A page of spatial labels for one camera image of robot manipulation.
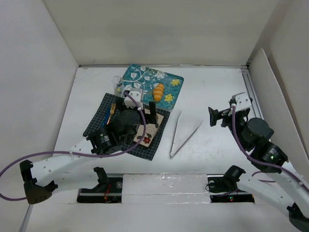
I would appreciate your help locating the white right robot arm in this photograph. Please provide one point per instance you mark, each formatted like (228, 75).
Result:
(253, 139)

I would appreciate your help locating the dark checked placemat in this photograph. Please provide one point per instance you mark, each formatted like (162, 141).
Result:
(140, 151)

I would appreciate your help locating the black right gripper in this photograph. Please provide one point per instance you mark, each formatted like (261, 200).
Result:
(223, 115)

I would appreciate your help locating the square floral plate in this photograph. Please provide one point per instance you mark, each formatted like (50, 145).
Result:
(151, 132)

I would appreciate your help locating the teal floral tray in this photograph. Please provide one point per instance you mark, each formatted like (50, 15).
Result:
(147, 79)

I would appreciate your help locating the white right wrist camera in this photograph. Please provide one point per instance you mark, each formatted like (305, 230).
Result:
(240, 102)

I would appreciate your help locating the yellow bread roll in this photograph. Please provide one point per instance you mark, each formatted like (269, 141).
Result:
(158, 92)

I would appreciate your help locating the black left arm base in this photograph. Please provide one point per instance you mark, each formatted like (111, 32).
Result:
(111, 193)

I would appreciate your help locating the blue knife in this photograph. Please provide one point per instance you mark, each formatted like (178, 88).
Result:
(106, 117)

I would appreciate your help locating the gold fork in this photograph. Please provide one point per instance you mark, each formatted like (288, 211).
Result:
(112, 111)

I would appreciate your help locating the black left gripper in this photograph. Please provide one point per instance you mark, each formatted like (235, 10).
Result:
(147, 111)

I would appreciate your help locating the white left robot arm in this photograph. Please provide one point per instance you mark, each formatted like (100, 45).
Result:
(113, 139)

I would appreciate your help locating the aluminium frame rail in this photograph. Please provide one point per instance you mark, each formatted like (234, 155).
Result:
(251, 92)

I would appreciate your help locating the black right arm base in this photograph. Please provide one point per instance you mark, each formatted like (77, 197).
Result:
(221, 193)

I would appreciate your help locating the clear drinking glass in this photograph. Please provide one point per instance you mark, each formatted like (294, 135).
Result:
(118, 85)

